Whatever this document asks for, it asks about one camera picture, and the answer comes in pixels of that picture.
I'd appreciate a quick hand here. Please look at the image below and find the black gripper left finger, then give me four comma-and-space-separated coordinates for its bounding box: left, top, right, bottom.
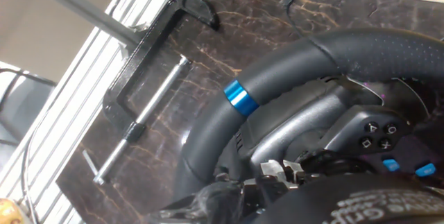
148, 160, 291, 224

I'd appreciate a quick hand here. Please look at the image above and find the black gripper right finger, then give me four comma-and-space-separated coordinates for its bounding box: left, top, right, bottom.
282, 160, 308, 187

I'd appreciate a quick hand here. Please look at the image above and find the black racing steering wheel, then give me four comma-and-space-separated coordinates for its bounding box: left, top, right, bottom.
173, 26, 444, 206

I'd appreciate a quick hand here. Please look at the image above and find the dark brown marble mat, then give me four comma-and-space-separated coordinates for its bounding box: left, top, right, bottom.
55, 0, 444, 224

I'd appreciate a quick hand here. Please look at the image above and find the black C-clamp with steel screw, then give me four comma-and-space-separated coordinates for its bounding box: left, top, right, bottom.
82, 0, 220, 186

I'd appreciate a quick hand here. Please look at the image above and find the golden patterned object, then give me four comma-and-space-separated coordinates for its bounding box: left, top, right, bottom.
0, 198, 25, 224

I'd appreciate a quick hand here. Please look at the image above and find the thin dark cable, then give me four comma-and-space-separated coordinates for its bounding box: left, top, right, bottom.
19, 126, 40, 224

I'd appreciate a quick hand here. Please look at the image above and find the grey chair with black frame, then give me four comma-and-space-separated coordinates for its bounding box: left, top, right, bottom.
0, 60, 58, 148

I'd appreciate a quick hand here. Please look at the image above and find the aluminium profile post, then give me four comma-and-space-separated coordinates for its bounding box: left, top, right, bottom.
13, 0, 146, 44

